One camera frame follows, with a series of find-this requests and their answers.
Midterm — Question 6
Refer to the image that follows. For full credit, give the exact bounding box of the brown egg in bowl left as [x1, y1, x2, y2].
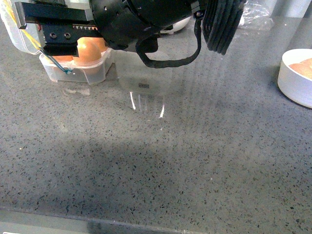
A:
[289, 63, 312, 79]

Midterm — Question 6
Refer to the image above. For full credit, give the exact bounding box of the brown egg back left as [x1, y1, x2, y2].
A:
[78, 37, 108, 53]

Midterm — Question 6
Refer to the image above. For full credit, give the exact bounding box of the brown egg front left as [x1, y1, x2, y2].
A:
[53, 56, 73, 62]

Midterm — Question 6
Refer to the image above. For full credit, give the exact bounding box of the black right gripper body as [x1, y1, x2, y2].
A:
[23, 1, 102, 57]

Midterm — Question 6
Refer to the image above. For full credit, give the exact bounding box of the black wrapped cable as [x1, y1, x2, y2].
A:
[135, 0, 247, 69]

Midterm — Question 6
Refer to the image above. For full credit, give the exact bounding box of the white Joyoung soy milk maker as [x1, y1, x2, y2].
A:
[160, 17, 191, 35]

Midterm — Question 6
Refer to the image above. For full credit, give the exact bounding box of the brown egg in bowl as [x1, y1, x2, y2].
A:
[300, 58, 312, 67]
[289, 63, 312, 79]

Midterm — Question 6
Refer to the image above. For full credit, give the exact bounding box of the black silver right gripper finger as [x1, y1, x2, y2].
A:
[12, 1, 27, 29]

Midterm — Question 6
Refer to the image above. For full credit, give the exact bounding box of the brown egg back right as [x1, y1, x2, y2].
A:
[73, 37, 101, 65]

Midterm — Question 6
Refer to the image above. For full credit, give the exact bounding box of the white bowl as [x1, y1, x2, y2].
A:
[277, 49, 312, 108]

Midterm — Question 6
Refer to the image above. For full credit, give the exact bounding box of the yellow and blue string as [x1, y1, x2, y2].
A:
[4, 0, 73, 75]

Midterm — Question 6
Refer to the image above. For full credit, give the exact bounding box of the brown egg in bowl back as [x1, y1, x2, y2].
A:
[300, 58, 312, 67]

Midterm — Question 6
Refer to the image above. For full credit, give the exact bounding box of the clear plastic egg box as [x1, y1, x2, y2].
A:
[0, 0, 115, 85]

